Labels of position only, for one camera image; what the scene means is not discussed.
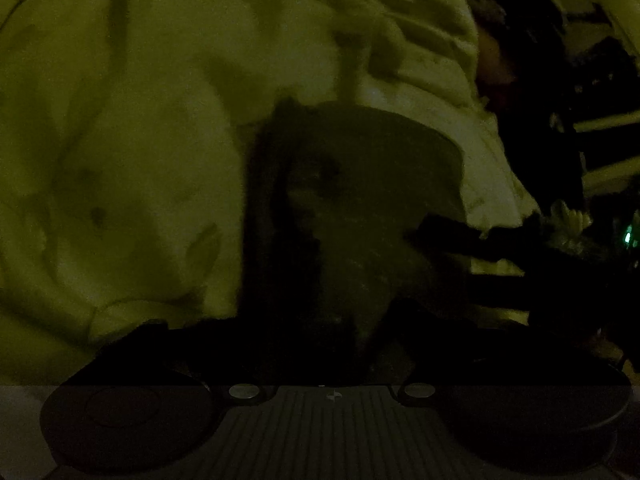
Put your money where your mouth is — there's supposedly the dark dotted small garment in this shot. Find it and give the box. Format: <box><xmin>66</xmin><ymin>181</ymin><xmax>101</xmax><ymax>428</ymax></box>
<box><xmin>238</xmin><ymin>99</ymin><xmax>471</xmax><ymax>330</ymax></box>

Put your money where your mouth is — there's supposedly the light floral bed sheet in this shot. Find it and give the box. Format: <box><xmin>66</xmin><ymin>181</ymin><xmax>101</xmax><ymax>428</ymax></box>
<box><xmin>1</xmin><ymin>0</ymin><xmax>538</xmax><ymax>386</ymax></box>

